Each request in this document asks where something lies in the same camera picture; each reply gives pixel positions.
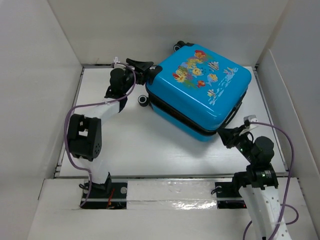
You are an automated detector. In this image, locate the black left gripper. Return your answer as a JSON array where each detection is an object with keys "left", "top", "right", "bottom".
[{"left": 121, "top": 59, "right": 153, "bottom": 95}]

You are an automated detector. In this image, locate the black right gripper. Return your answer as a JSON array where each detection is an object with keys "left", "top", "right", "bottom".
[{"left": 216, "top": 124, "right": 257, "bottom": 164}]

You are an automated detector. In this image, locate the blue kids suitcase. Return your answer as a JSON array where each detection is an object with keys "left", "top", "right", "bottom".
[{"left": 142, "top": 41, "right": 252, "bottom": 142}]

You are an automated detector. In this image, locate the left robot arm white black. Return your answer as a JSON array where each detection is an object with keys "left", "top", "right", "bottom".
[{"left": 64, "top": 58, "right": 154, "bottom": 199}]

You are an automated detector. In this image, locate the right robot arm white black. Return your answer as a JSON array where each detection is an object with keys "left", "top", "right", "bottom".
[{"left": 217, "top": 125, "right": 292, "bottom": 240}]

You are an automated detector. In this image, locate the white right side panel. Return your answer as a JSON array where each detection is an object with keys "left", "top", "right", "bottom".
[{"left": 257, "top": 50, "right": 320, "bottom": 231}]

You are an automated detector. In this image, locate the white front foam board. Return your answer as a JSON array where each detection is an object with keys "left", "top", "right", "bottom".
[{"left": 26, "top": 177, "right": 310, "bottom": 240}]

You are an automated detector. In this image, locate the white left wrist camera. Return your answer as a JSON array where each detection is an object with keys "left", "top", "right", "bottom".
[{"left": 111, "top": 56, "right": 126, "bottom": 70}]

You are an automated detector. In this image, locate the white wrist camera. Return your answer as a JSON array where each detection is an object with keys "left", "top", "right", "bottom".
[
  {"left": 239, "top": 115, "right": 258, "bottom": 136},
  {"left": 111, "top": 56, "right": 126, "bottom": 70}
]

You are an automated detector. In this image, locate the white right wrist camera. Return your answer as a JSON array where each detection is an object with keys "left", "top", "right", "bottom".
[{"left": 239, "top": 115, "right": 258, "bottom": 136}]

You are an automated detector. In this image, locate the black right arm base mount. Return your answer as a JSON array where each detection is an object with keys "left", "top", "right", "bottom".
[{"left": 211, "top": 172, "right": 249, "bottom": 210}]

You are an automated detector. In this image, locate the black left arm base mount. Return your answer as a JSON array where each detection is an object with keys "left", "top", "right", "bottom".
[{"left": 79, "top": 182, "right": 128, "bottom": 210}]

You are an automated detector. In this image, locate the aluminium front rail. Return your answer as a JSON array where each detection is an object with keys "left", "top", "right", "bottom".
[{"left": 52, "top": 172, "right": 288, "bottom": 181}]

